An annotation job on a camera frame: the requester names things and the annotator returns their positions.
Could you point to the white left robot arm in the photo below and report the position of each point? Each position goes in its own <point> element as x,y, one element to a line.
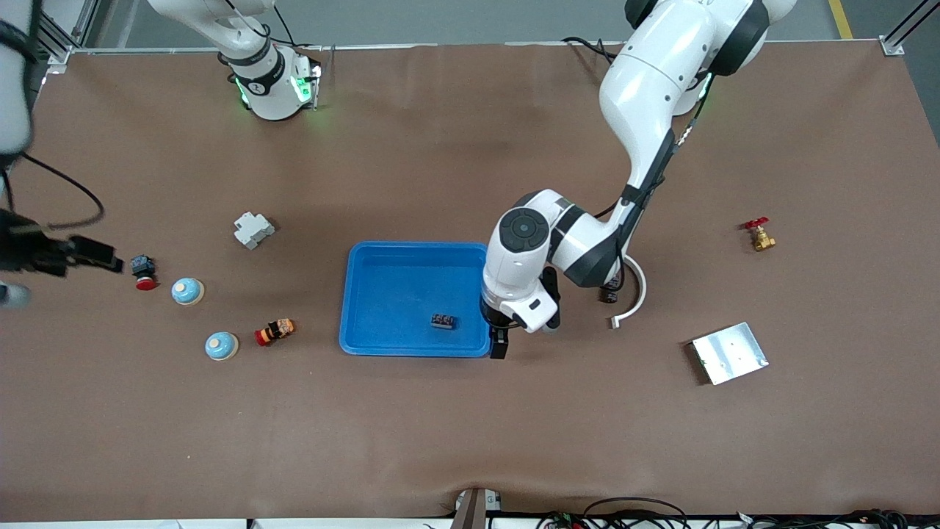
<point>646,73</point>

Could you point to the dark brown cylindrical capacitor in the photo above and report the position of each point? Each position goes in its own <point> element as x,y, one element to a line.
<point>609,297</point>

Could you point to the square aluminium plate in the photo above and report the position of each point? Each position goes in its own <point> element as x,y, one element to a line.
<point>731,353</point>

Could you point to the red mushroom push button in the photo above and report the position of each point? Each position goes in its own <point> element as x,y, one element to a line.
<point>143,264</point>

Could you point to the scratched blue call bell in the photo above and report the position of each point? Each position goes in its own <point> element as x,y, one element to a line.
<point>194,294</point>

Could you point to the aluminium frame post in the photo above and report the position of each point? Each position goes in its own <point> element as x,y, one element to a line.
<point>57,59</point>
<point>891,47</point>

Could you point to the red yellow emergency stop button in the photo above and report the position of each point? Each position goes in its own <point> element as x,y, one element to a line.
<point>279,329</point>

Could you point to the white curved bracket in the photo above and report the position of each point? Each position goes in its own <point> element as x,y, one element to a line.
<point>642,294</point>

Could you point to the small black terminal block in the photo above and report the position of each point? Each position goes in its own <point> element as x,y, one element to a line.
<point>443,322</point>

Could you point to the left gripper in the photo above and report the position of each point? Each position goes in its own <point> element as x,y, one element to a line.
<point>496,330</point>

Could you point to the white circuit breaker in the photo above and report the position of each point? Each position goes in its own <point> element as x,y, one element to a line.
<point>253,231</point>

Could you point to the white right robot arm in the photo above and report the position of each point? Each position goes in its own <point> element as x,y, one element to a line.
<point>268,81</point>

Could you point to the blue plastic tray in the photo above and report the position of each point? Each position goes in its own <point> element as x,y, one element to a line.
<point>396,294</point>

